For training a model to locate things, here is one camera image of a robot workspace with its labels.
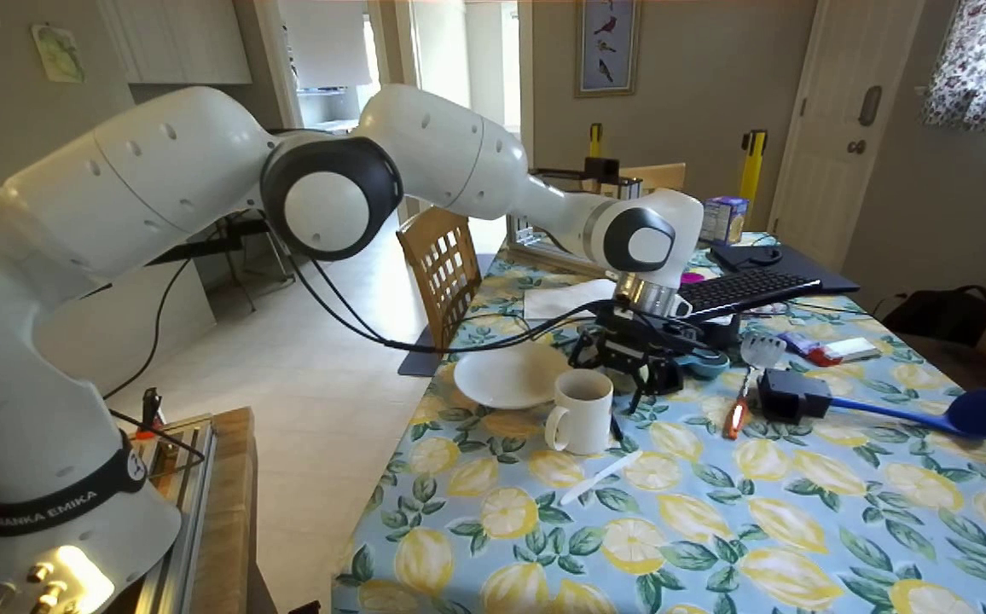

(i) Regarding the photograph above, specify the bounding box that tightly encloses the red white packet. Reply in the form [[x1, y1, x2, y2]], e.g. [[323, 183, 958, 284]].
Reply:
[[777, 330, 884, 367]]

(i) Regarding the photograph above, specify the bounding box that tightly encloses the orange handled utensil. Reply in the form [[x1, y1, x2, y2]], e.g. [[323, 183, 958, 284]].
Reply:
[[719, 330, 787, 445]]

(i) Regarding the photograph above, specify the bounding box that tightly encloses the white door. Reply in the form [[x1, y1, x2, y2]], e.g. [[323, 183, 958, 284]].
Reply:
[[766, 0, 929, 276]]

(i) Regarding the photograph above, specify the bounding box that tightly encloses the lemon print tablecloth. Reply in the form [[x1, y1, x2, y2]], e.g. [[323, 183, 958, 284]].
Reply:
[[332, 231, 986, 614]]

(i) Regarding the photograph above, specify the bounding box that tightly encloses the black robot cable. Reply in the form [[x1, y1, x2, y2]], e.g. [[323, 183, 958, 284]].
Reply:
[[273, 226, 615, 357]]

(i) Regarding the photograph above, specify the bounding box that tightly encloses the white paper sheet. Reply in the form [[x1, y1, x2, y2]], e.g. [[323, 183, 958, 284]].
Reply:
[[523, 276, 620, 329]]

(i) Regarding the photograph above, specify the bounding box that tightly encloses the white plate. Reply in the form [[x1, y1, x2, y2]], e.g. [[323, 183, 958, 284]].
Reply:
[[449, 337, 574, 417]]

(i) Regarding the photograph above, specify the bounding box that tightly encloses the black floor cable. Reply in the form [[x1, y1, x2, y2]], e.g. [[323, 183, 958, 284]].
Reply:
[[99, 253, 194, 402]]

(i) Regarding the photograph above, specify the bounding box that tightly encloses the purple lidded container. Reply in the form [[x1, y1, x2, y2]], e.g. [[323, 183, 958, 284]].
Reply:
[[704, 193, 752, 247]]

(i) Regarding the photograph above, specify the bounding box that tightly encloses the white floral mug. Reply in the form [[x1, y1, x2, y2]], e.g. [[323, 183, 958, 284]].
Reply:
[[542, 365, 620, 461]]

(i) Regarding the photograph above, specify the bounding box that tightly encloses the black orange clamp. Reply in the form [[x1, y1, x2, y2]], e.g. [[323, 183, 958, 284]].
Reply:
[[131, 387, 173, 461]]

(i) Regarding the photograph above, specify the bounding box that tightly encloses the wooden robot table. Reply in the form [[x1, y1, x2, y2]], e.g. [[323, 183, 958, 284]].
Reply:
[[131, 405, 280, 614]]

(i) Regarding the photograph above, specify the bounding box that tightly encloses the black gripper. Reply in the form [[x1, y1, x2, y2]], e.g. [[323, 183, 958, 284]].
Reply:
[[567, 296, 705, 402]]

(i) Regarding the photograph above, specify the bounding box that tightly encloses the framed bird picture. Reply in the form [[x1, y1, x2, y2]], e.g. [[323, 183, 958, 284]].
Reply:
[[574, 0, 644, 98]]

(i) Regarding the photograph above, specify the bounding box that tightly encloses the blue dish brush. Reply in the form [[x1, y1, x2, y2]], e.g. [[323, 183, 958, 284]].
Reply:
[[827, 387, 986, 445]]

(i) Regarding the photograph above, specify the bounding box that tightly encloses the black keyboard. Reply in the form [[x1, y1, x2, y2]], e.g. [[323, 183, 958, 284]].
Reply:
[[677, 262, 827, 325]]

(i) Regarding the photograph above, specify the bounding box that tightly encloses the green wall poster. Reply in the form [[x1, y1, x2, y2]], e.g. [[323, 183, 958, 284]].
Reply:
[[26, 16, 92, 84]]

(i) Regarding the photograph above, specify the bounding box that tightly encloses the wooden lattice-back chair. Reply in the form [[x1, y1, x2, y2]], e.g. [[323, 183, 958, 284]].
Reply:
[[394, 204, 486, 355]]

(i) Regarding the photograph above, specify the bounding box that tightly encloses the black power adapter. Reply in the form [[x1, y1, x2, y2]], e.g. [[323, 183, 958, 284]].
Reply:
[[753, 365, 835, 428]]

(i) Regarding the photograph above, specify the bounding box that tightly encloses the blue floor mat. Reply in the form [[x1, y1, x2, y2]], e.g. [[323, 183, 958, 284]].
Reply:
[[396, 337, 449, 381]]

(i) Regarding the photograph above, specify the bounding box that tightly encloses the white plastic utensil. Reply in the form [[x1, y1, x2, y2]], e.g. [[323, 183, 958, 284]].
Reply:
[[557, 446, 644, 508]]

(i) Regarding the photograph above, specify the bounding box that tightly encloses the black bag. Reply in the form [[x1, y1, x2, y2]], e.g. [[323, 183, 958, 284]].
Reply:
[[880, 284, 986, 353]]

